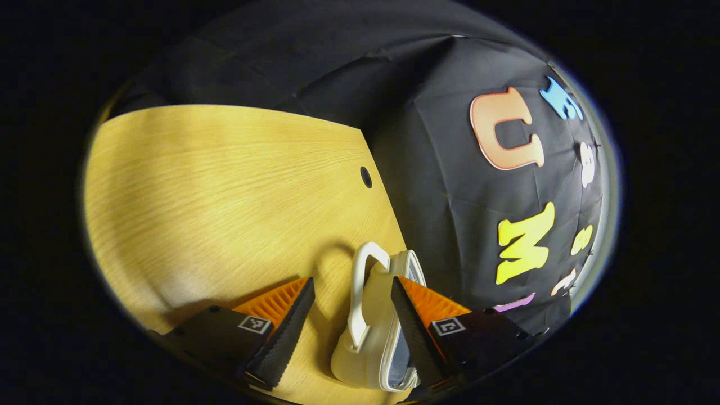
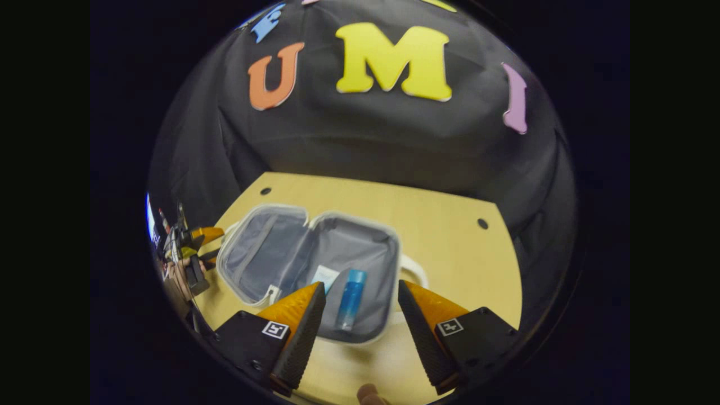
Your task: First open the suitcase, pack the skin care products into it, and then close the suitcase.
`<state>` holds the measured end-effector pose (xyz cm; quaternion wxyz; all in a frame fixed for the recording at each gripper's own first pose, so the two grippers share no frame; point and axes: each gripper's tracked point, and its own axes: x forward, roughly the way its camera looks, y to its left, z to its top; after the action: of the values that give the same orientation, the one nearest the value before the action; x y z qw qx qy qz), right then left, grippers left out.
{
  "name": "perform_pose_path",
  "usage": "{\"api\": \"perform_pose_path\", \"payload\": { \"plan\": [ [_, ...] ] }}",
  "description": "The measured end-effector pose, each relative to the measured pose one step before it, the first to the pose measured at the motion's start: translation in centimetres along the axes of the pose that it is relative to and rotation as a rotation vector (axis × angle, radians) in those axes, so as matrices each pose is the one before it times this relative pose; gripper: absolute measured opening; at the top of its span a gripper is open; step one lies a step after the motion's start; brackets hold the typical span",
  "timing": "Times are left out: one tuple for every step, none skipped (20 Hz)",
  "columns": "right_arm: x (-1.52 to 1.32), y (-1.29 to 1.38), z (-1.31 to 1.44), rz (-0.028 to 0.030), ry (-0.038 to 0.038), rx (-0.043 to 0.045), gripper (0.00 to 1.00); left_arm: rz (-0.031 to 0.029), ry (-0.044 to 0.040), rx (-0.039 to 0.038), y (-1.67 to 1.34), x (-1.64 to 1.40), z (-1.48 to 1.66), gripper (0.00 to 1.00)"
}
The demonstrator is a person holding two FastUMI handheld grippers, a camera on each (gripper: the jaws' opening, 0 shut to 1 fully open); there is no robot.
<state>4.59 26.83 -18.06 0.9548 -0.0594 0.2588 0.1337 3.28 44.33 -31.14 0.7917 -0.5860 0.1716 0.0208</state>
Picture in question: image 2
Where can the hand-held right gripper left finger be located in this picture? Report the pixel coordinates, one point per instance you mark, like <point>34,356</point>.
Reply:
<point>301,349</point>

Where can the small white suitcase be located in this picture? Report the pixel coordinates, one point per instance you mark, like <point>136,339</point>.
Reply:
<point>360,247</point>

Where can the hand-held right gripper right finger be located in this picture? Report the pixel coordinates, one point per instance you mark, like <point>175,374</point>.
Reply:
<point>424,340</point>

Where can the blue capped skincare bottle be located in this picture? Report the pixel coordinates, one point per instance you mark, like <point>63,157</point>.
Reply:
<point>351,298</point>

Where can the pale blue skincare tube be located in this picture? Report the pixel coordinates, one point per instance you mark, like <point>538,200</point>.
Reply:
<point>326,277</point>

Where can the black backdrop cloth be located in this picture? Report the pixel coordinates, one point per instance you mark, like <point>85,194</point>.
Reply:
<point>365,140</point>

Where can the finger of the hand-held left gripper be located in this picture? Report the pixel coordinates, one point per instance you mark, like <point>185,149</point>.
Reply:
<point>209,259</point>
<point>208,235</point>

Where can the bright blue screen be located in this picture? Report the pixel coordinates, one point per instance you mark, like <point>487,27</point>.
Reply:
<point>150,219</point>

